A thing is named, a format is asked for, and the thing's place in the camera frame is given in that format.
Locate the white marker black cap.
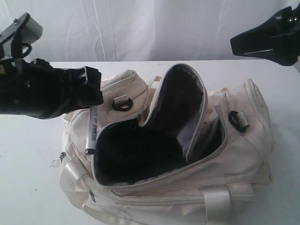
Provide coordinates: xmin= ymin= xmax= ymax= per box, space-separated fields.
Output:
xmin=85 ymin=105 xmax=98 ymax=155

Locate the white fabric duffel bag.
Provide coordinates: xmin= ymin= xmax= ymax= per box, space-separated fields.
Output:
xmin=60 ymin=64 xmax=274 ymax=225

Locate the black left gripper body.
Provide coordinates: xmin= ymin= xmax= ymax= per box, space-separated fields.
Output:
xmin=0 ymin=59 xmax=70 ymax=120

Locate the white backdrop curtain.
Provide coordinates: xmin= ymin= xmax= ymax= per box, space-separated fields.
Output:
xmin=0 ymin=0 xmax=299 ymax=61

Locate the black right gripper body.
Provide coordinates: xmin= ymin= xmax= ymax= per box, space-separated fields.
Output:
xmin=272 ymin=6 xmax=300 ymax=66

